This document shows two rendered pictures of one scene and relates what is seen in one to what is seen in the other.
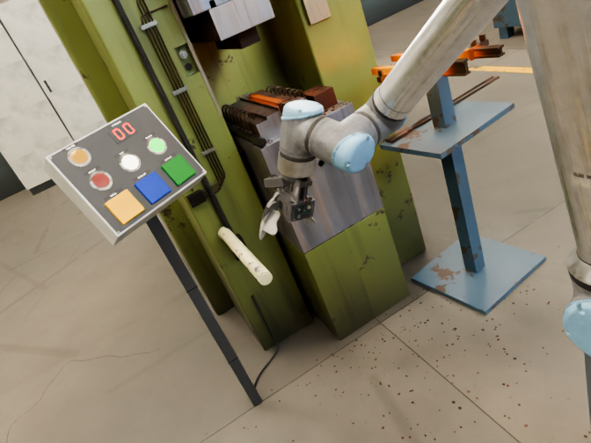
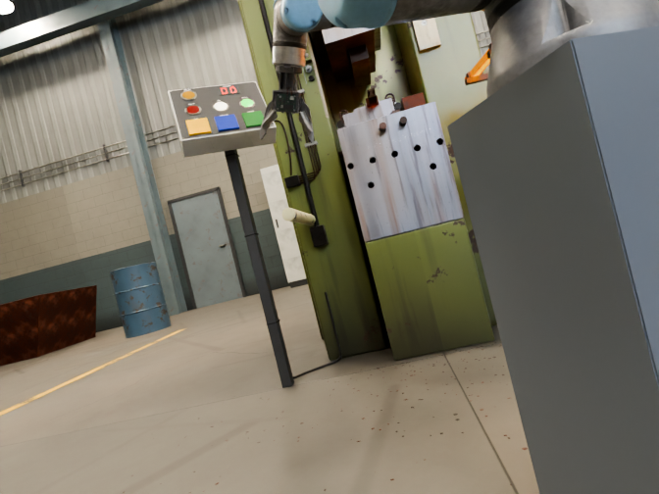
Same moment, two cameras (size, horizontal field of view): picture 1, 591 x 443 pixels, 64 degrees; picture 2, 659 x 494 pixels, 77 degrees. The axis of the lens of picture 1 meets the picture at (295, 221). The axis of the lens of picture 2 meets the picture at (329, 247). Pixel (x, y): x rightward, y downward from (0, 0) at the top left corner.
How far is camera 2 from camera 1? 1.05 m
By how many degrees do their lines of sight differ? 35
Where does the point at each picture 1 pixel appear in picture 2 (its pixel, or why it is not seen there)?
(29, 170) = (293, 268)
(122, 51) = (264, 61)
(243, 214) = (331, 208)
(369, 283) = (438, 303)
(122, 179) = (208, 113)
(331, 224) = (398, 220)
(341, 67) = (449, 91)
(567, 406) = not seen: hidden behind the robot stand
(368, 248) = (439, 260)
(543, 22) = not seen: outside the picture
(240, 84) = not seen: hidden behind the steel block
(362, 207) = (437, 211)
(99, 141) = (208, 91)
